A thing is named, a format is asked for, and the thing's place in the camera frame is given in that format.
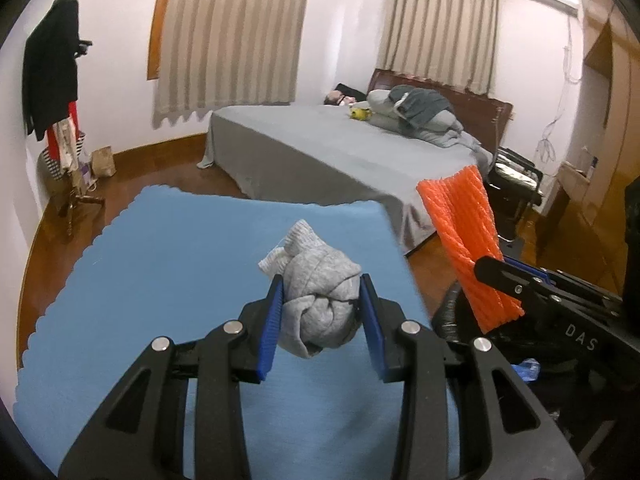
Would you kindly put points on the red garment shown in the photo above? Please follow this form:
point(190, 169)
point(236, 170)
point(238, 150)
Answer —
point(54, 142)

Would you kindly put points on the wide beige striped curtain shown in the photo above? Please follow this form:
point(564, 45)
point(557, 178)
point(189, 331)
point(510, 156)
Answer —
point(225, 35)

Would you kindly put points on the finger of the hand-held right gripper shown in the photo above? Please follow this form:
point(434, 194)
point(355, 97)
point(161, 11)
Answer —
point(539, 276)
point(505, 280)

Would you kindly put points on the orange foam net sleeve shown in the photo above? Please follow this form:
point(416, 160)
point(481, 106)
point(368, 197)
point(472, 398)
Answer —
point(470, 220)

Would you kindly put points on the black cushion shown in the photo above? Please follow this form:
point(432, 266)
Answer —
point(352, 92)

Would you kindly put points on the wooden desk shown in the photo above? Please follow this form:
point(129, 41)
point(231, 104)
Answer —
point(570, 175)

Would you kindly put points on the wooden coat rack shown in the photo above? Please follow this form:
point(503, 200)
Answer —
point(72, 205)

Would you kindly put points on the wooden window frame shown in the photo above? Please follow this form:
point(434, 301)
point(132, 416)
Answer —
point(159, 25)

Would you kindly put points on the yellow toy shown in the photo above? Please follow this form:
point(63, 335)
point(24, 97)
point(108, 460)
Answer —
point(359, 113)

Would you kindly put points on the brown paper bag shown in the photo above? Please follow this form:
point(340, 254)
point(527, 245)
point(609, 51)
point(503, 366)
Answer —
point(103, 162)

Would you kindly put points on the wooden wardrobe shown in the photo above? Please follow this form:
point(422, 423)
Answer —
point(620, 135)

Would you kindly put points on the folded light grey duvet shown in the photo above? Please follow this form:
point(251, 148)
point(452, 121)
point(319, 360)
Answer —
point(440, 130)

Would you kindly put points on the striped bag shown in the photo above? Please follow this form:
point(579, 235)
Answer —
point(50, 175)

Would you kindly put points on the black coat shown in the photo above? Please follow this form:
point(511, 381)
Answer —
point(52, 65)

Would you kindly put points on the light grey pillow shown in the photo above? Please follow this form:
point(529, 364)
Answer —
point(381, 100)

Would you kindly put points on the blue plastic wrapper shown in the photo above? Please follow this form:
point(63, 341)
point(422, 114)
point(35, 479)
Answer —
point(527, 371)

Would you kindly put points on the white plastic bag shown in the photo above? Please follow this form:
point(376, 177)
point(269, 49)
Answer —
point(86, 175)

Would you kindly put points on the pink stuffed toy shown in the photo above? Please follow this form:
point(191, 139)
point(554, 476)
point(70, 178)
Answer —
point(332, 99)

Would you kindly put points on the black metal chair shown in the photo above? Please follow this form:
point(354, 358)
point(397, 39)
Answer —
point(515, 200)

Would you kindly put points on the bed with grey sheet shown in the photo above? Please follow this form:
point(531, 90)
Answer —
point(310, 155)

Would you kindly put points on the blue scalloped mat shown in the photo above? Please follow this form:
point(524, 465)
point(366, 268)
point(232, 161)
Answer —
point(175, 240)

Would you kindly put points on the dark wooden headboard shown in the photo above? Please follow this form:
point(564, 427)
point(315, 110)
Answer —
point(480, 110)

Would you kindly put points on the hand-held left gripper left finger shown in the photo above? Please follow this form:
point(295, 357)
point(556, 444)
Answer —
point(270, 330)

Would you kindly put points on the narrow beige striped curtain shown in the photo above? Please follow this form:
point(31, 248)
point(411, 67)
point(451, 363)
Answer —
point(440, 35)

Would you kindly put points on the balled grey sock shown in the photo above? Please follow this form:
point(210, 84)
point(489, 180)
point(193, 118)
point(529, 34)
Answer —
point(320, 300)

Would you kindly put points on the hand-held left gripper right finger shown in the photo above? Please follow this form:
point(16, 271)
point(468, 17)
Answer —
point(372, 325)

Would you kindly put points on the dark grey blanket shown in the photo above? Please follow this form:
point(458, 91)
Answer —
point(422, 102)

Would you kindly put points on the patterned chair cushion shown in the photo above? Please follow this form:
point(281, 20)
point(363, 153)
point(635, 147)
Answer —
point(515, 172)

